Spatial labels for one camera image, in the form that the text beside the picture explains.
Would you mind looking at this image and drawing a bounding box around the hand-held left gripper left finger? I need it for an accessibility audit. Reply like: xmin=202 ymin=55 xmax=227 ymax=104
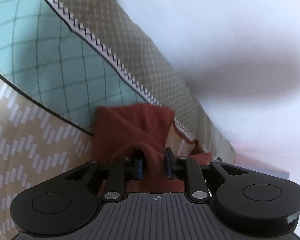
xmin=61 ymin=150 xmax=144 ymax=203

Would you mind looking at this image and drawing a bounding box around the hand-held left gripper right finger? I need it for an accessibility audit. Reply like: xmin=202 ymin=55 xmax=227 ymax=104
xmin=164 ymin=147 xmax=251 ymax=203

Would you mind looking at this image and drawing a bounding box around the maroon long-sleeve shirt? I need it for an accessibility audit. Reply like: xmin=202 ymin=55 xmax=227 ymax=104
xmin=91 ymin=102 xmax=215 ymax=193

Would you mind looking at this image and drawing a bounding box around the patterned bed blanket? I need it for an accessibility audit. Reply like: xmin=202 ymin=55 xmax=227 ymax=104
xmin=0 ymin=0 xmax=238 ymax=240

